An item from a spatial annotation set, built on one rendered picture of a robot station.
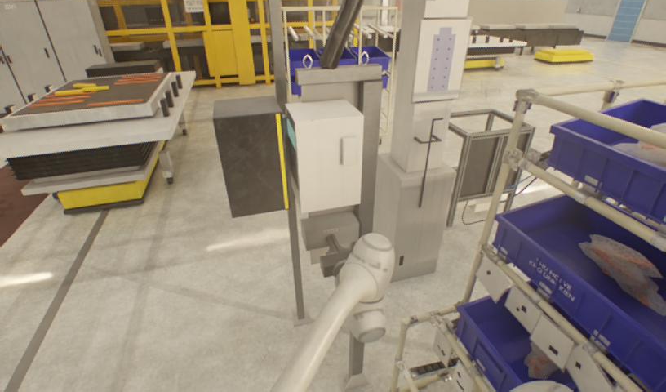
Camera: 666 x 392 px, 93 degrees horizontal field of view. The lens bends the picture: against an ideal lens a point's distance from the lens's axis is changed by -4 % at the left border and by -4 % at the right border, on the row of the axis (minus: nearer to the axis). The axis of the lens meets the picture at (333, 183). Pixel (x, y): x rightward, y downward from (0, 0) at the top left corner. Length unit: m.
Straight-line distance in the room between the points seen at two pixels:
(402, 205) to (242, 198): 1.40
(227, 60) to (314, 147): 7.42
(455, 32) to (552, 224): 1.08
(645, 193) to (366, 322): 0.71
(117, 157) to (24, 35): 4.88
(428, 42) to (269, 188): 1.28
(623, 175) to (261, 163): 0.88
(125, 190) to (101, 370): 1.89
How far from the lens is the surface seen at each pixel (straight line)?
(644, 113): 1.35
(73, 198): 4.08
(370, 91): 1.03
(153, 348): 2.52
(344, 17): 0.97
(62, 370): 2.71
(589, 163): 1.05
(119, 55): 8.94
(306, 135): 0.86
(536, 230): 1.52
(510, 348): 1.52
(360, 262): 0.79
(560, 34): 15.25
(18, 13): 8.12
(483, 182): 3.20
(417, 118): 2.01
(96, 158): 3.65
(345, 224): 1.17
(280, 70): 1.47
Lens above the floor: 1.89
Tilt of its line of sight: 30 degrees down
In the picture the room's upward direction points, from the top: 1 degrees counter-clockwise
